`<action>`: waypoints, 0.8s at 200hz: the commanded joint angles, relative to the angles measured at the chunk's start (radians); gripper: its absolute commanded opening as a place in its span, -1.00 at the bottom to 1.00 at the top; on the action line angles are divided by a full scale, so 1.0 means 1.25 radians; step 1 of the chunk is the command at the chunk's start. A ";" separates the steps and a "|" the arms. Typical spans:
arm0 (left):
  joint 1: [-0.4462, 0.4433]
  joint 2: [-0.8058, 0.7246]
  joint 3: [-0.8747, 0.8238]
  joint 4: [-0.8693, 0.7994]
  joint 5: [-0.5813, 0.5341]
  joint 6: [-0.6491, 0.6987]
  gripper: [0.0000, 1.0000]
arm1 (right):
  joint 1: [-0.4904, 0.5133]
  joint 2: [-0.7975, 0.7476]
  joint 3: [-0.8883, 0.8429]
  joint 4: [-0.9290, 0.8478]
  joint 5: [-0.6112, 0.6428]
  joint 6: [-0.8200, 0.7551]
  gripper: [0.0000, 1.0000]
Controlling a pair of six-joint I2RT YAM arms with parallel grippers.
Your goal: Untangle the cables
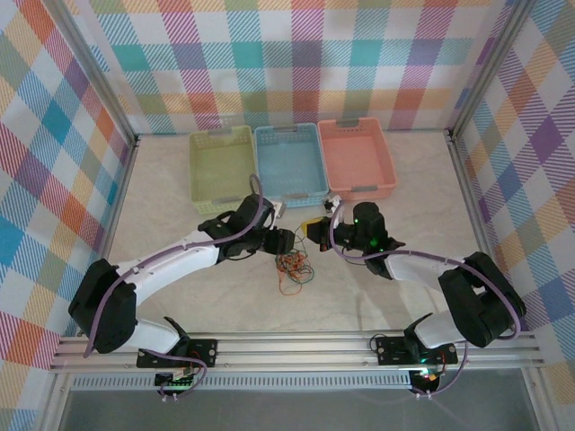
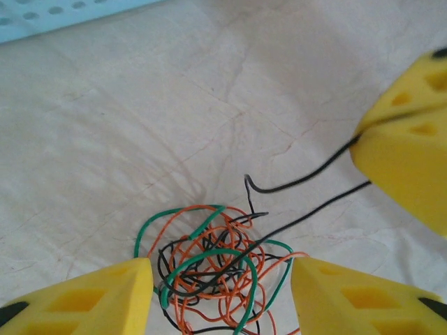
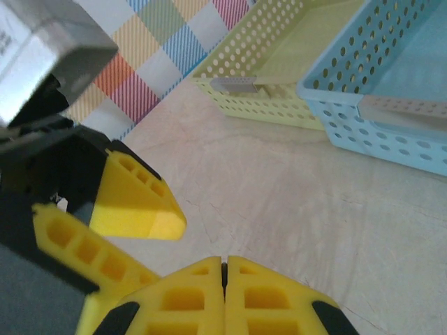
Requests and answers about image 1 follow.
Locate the thin orange wire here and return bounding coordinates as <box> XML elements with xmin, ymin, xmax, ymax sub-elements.
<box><xmin>276</xmin><ymin>251</ymin><xmax>311</xmax><ymax>298</ymax></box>
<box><xmin>280</xmin><ymin>252</ymin><xmax>315</xmax><ymax>282</ymax></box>

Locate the thin green wire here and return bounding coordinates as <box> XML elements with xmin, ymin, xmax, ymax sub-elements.
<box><xmin>279</xmin><ymin>263</ymin><xmax>316</xmax><ymax>288</ymax></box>

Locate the green plastic basket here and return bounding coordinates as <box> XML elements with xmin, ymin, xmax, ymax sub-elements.
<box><xmin>188</xmin><ymin>125</ymin><xmax>262</xmax><ymax>216</ymax></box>

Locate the blue plastic basket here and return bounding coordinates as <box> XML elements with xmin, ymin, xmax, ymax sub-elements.
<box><xmin>253</xmin><ymin>121</ymin><xmax>332</xmax><ymax>208</ymax></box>

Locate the pink plastic basket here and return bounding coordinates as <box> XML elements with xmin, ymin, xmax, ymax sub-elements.
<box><xmin>317</xmin><ymin>117</ymin><xmax>399</xmax><ymax>202</ymax></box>

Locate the right controller board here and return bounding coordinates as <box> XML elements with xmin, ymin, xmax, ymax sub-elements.
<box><xmin>411</xmin><ymin>365</ymin><xmax>444</xmax><ymax>388</ymax></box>

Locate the controller board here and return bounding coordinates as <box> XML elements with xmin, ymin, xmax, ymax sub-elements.
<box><xmin>155</xmin><ymin>368</ymin><xmax>199</xmax><ymax>392</ymax></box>
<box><xmin>411</xmin><ymin>365</ymin><xmax>444</xmax><ymax>388</ymax></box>

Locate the left controller board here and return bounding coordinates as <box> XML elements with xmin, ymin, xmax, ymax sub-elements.
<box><xmin>155</xmin><ymin>368</ymin><xmax>199</xmax><ymax>392</ymax></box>

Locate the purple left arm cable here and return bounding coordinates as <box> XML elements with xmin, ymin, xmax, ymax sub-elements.
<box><xmin>83</xmin><ymin>173</ymin><xmax>276</xmax><ymax>360</ymax></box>

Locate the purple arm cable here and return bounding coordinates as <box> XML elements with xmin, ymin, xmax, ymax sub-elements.
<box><xmin>83</xmin><ymin>173</ymin><xmax>276</xmax><ymax>360</ymax></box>
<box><xmin>329</xmin><ymin>201</ymin><xmax>526</xmax><ymax>342</ymax></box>

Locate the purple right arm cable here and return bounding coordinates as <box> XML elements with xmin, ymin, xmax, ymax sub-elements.
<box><xmin>329</xmin><ymin>201</ymin><xmax>526</xmax><ymax>342</ymax></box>

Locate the aluminium mounting rail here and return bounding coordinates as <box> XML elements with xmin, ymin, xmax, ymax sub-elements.
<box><xmin>48</xmin><ymin>330</ymin><xmax>548</xmax><ymax>373</ymax></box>

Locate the aluminium side rail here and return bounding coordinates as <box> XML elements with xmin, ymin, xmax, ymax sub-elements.
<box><xmin>447</xmin><ymin>128</ymin><xmax>507</xmax><ymax>279</ymax></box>
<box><xmin>78</xmin><ymin>134</ymin><xmax>141</xmax><ymax>338</ymax></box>

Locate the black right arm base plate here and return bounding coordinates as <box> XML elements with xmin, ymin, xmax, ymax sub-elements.
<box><xmin>375</xmin><ymin>336</ymin><xmax>459</xmax><ymax>365</ymax></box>

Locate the grey slotted cable duct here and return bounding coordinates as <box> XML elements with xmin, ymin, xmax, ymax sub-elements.
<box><xmin>70</xmin><ymin>374</ymin><xmax>414</xmax><ymax>391</ymax></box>

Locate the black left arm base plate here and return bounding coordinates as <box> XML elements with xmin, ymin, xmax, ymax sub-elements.
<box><xmin>137</xmin><ymin>339</ymin><xmax>219</xmax><ymax>369</ymax></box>

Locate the short purple cable loop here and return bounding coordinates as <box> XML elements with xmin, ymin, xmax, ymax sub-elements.
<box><xmin>412</xmin><ymin>356</ymin><xmax>469</xmax><ymax>399</ymax></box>
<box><xmin>138</xmin><ymin>347</ymin><xmax>208</xmax><ymax>400</ymax></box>

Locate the aluminium frame post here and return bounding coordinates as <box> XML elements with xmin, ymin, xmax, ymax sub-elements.
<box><xmin>448</xmin><ymin>0</ymin><xmax>538</xmax><ymax>140</ymax></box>
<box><xmin>51</xmin><ymin>0</ymin><xmax>141</xmax><ymax>149</ymax></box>

